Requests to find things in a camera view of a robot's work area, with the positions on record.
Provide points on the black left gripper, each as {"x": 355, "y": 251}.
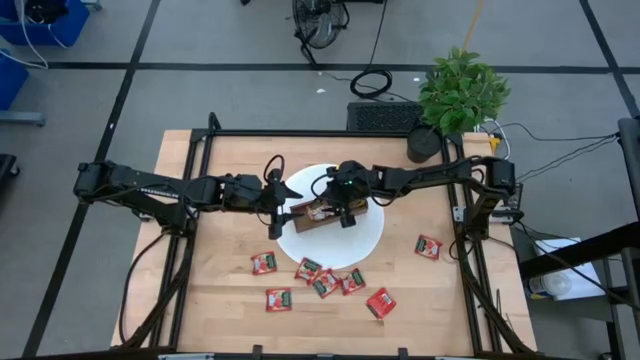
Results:
{"x": 272, "y": 200}

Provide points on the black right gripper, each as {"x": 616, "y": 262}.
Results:
{"x": 350, "y": 185}

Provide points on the yellow tea packet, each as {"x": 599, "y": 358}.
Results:
{"x": 359, "y": 204}

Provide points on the beige tea packet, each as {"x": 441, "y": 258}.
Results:
{"x": 317, "y": 211}

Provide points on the red tea packet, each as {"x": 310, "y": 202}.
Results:
{"x": 381, "y": 303}
{"x": 428, "y": 247}
{"x": 278, "y": 299}
{"x": 353, "y": 281}
{"x": 307, "y": 270}
{"x": 263, "y": 263}
{"x": 326, "y": 283}

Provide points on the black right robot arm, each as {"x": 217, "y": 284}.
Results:
{"x": 435, "y": 177}

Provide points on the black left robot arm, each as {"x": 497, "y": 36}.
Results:
{"x": 130, "y": 182}

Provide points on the brown wooden compartment tray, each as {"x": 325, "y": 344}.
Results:
{"x": 300, "y": 222}

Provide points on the white round placemat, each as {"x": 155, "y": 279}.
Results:
{"x": 330, "y": 245}

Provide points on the black floor grille mat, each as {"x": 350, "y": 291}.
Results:
{"x": 382, "y": 116}

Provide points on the green plant in black pot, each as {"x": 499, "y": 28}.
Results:
{"x": 460, "y": 92}

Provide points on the black floor fan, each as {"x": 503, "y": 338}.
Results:
{"x": 320, "y": 22}

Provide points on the white box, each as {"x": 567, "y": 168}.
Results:
{"x": 570, "y": 270}

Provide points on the black metal stand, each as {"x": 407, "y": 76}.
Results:
{"x": 580, "y": 250}

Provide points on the blue plastic bin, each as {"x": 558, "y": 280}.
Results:
{"x": 10, "y": 80}
{"x": 75, "y": 25}

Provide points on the grey floor bar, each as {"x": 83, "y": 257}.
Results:
{"x": 20, "y": 118}

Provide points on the black frame clamp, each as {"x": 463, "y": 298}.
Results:
{"x": 257, "y": 350}
{"x": 402, "y": 352}

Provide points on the silver aluminium bracket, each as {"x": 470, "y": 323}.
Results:
{"x": 185, "y": 356}

